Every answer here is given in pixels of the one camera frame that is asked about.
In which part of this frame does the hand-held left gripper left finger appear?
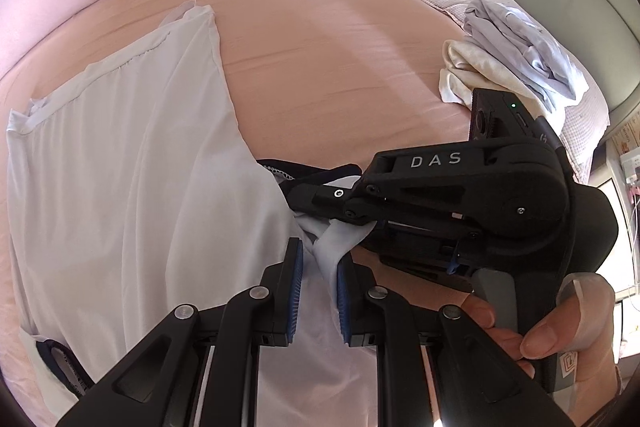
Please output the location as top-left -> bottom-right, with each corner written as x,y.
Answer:
55,237 -> 305,427

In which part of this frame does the bed with peach pink sheet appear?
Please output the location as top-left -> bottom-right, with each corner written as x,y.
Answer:
0,0 -> 611,427

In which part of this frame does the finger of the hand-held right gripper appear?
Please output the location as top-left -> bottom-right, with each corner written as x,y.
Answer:
286,163 -> 383,228

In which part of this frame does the pale lavender crumpled cloth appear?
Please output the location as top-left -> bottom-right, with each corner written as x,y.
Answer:
462,0 -> 590,115

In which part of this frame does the person's right hand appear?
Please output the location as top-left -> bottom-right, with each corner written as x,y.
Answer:
460,272 -> 621,427

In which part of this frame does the white garment with navy trim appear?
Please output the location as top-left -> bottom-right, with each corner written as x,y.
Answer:
6,0 -> 381,427

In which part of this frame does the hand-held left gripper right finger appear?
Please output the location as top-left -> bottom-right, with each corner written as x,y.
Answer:
336,254 -> 576,427

